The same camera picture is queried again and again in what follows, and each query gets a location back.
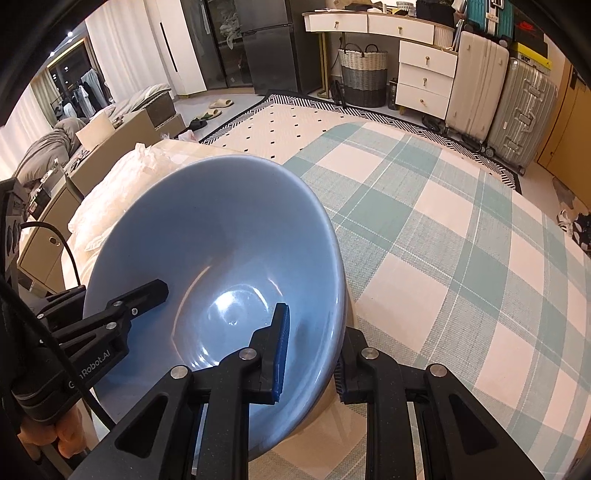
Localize woven laundry basket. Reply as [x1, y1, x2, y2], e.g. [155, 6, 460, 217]
[338, 43, 389, 108]

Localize white wardrobe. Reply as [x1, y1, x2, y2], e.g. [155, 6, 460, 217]
[152, 0, 207, 97]

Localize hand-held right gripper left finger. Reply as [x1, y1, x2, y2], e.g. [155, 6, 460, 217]
[69, 302, 291, 480]

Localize beige low cabinet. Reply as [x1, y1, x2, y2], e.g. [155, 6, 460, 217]
[18, 111, 185, 287]

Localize teal plaid tablecloth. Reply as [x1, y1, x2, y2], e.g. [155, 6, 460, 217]
[240, 121, 591, 480]

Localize white curtain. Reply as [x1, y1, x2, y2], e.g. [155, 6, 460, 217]
[85, 14, 158, 107]

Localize white vanity desk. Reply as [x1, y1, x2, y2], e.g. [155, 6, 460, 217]
[302, 10, 460, 118]

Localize black refrigerator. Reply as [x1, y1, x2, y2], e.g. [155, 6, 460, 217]
[238, 0, 324, 95]

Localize beige suitcase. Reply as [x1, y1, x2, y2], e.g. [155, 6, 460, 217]
[445, 30, 511, 144]

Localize grey blanket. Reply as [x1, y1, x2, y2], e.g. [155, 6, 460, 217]
[14, 117, 84, 185]

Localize black and white rug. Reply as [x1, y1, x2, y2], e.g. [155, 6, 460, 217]
[198, 95, 522, 195]

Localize black bag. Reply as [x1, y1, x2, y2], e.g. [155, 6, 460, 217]
[416, 0, 462, 28]

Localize grey striped cushion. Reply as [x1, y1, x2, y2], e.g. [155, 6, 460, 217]
[111, 83, 174, 121]

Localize wooden door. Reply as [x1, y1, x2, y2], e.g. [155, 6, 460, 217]
[536, 60, 591, 185]

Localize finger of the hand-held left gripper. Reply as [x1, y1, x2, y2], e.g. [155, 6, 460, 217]
[36, 285, 88, 324]
[55, 279, 170, 352]

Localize teal suitcase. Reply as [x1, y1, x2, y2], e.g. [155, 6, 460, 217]
[464, 0, 515, 40]

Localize hanging clothes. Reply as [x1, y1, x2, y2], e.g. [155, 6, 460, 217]
[55, 69, 114, 121]

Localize silver suitcase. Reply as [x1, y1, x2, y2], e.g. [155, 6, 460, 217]
[485, 56, 559, 169]

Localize red and black shoebox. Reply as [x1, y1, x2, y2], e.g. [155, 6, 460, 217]
[512, 14, 552, 44]

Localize dark glass cabinet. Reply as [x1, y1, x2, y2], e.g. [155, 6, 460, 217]
[180, 0, 254, 90]

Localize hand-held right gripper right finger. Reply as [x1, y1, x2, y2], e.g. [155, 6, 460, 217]
[335, 325, 546, 480]

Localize white box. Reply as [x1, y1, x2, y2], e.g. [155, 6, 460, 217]
[75, 115, 116, 149]

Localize person's left hand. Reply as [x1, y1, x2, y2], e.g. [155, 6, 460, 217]
[18, 406, 86, 460]

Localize yellow and black shoebox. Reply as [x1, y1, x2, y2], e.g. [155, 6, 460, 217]
[510, 41, 552, 70]

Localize clear plastic bubble wrap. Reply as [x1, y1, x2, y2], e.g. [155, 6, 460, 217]
[69, 143, 204, 259]

